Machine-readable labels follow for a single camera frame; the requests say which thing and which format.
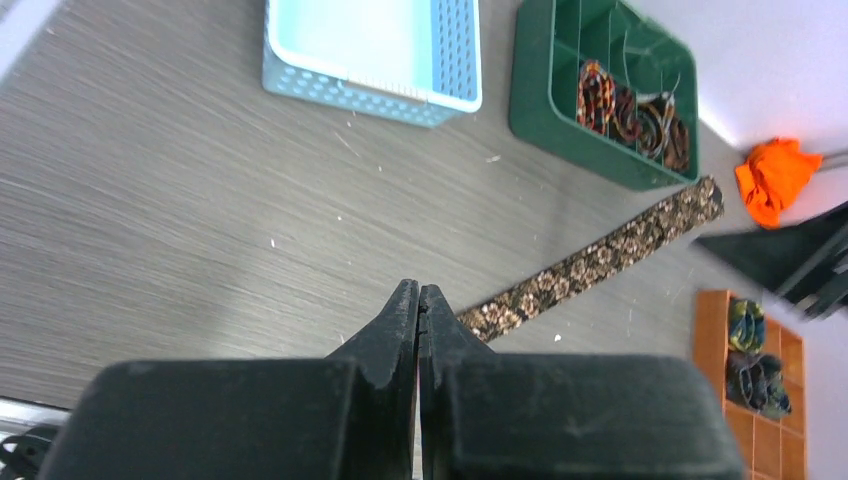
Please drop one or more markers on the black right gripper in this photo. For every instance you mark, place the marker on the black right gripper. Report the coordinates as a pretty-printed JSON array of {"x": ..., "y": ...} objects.
[{"x": 804, "y": 263}]

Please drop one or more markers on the dark red rolled tie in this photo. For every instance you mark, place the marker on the dark red rolled tie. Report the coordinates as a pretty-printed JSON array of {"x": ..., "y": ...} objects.
[{"x": 624, "y": 125}]

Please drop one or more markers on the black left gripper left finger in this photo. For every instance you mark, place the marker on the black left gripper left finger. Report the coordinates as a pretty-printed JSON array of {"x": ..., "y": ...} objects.
[{"x": 348, "y": 415}]

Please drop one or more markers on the dark teal rolled tie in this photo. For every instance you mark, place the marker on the dark teal rolled tie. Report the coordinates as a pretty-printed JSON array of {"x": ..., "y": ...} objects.
[{"x": 756, "y": 382}]

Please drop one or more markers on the brown rolled tie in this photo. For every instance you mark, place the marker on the brown rolled tie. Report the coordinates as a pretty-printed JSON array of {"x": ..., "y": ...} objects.
[{"x": 677, "y": 151}]

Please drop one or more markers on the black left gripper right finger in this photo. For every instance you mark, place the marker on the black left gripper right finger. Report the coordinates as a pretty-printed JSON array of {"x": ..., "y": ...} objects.
[{"x": 489, "y": 415}]

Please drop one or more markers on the green divided plastic bin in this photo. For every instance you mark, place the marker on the green divided plastic bin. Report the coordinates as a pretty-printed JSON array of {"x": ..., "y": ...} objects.
[{"x": 552, "y": 41}]

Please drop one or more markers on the brown floral tie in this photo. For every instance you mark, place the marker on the brown floral tie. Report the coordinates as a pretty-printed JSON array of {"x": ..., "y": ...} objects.
[{"x": 659, "y": 225}]

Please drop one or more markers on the orange cloth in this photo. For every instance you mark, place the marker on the orange cloth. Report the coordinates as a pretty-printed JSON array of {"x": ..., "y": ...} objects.
[{"x": 772, "y": 177}]

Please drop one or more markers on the blue green rolled tie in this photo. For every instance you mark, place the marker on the blue green rolled tie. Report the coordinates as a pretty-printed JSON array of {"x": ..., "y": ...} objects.
[{"x": 746, "y": 326}]

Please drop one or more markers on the orange grey rolled tie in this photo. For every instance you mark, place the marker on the orange grey rolled tie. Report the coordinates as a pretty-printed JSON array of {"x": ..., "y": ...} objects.
[{"x": 654, "y": 115}]

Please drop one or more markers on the multicolour rolled tie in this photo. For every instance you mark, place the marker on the multicolour rolled tie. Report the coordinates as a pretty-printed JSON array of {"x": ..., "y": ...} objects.
[{"x": 595, "y": 97}]

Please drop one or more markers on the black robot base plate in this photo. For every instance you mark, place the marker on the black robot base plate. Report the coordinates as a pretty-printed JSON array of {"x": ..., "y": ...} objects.
[{"x": 22, "y": 455}]

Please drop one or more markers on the light blue plastic basket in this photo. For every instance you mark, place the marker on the light blue plastic basket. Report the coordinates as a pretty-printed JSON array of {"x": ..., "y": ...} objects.
[{"x": 414, "y": 62}]

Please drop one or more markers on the orange wooden divided tray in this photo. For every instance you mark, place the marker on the orange wooden divided tray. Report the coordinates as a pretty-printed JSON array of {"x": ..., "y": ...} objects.
[{"x": 771, "y": 448}]

